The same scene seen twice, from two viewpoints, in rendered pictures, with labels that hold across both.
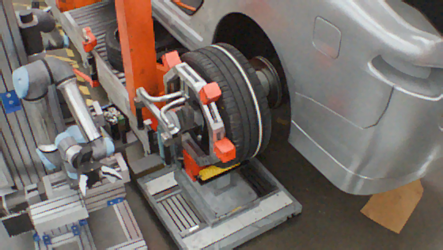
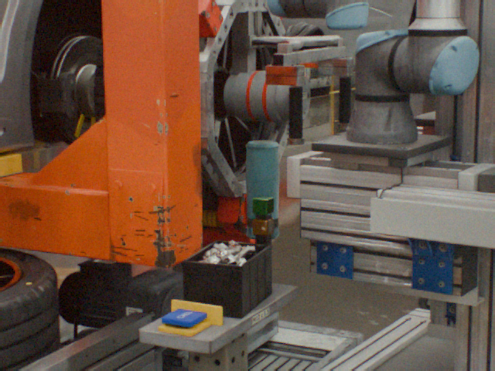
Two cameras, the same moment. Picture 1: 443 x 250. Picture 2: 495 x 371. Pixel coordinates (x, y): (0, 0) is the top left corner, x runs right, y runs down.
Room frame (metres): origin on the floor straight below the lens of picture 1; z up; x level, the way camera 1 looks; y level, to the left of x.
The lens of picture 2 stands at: (3.37, 2.57, 1.12)
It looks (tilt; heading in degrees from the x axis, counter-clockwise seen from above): 11 degrees down; 239
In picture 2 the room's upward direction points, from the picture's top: straight up
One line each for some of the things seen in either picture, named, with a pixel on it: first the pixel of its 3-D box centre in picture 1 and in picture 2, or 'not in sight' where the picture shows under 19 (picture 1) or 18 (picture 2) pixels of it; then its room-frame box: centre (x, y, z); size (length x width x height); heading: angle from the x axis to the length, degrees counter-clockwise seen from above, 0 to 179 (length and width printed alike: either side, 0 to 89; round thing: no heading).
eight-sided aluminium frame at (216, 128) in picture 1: (191, 115); (244, 95); (1.92, 0.16, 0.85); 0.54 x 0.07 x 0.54; 32
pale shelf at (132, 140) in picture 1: (114, 127); (223, 312); (2.32, 0.72, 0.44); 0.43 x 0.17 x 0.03; 32
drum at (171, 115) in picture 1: (179, 120); (267, 96); (1.89, 0.22, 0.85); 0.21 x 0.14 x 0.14; 122
